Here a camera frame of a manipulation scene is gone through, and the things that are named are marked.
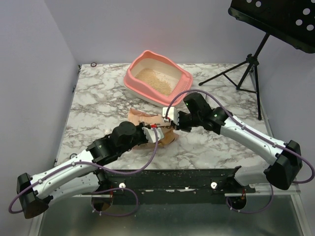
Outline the peach cat litter bag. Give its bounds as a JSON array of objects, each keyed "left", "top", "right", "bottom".
[{"left": 127, "top": 108, "right": 180, "bottom": 150}]

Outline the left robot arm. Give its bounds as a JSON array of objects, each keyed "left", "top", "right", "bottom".
[{"left": 16, "top": 121, "right": 153, "bottom": 219}]

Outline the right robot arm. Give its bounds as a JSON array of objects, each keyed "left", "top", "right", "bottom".
[{"left": 163, "top": 92, "right": 303, "bottom": 193}]

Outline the pink and white litter box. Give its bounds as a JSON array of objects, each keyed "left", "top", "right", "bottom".
[{"left": 124, "top": 50, "right": 193, "bottom": 107}]

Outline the beige cat litter pile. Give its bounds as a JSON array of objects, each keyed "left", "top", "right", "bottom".
[{"left": 135, "top": 69, "right": 172, "bottom": 96}]

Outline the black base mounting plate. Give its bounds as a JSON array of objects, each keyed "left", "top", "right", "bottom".
[{"left": 50, "top": 168, "right": 288, "bottom": 205}]

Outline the black music stand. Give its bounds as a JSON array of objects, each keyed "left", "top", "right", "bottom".
[{"left": 198, "top": 0, "right": 315, "bottom": 121}]

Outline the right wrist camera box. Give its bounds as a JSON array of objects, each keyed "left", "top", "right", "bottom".
[{"left": 162, "top": 107, "right": 179, "bottom": 125}]

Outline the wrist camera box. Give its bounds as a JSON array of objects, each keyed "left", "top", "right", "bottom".
[
  {"left": 162, "top": 107, "right": 179, "bottom": 125},
  {"left": 142, "top": 126, "right": 164, "bottom": 143}
]

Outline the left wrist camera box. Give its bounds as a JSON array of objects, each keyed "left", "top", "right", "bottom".
[{"left": 142, "top": 126, "right": 164, "bottom": 143}]

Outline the aluminium frame rail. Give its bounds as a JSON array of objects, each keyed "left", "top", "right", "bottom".
[{"left": 40, "top": 174, "right": 300, "bottom": 200}]

